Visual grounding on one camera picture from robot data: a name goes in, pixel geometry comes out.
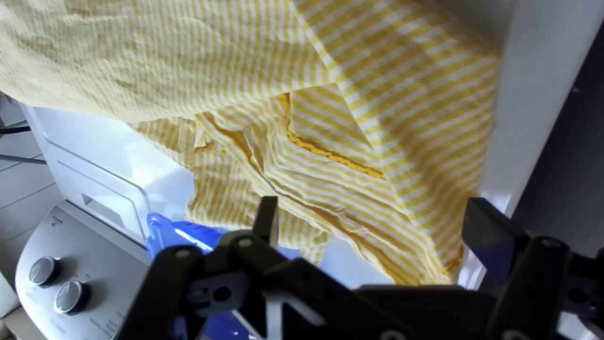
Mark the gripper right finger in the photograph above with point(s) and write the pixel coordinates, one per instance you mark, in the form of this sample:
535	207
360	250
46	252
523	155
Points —
528	283

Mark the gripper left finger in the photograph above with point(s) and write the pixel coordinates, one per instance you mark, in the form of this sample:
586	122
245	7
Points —
170	288

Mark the yellow white striped towel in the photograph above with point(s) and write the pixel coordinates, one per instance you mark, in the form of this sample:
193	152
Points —
387	94

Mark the blue plastic object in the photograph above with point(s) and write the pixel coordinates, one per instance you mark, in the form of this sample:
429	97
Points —
172	232

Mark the silver washing machine knob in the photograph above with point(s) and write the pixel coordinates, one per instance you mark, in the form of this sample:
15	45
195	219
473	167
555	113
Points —
70	297
43	271

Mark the white washing machine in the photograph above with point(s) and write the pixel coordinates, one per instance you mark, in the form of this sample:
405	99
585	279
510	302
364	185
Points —
94	156

